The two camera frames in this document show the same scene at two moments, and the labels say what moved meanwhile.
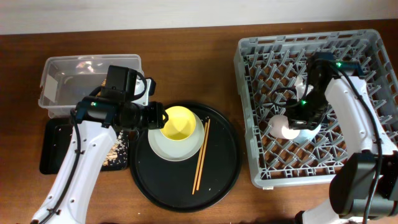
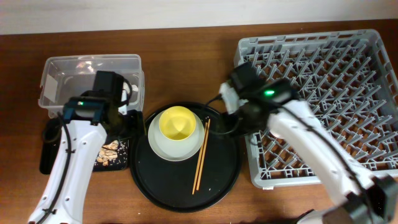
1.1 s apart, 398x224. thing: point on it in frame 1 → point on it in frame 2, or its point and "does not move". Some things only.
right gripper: (296, 122) → (255, 128)
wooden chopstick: (199, 159) does not move
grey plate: (176, 150) does not move
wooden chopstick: (203, 155) does not move
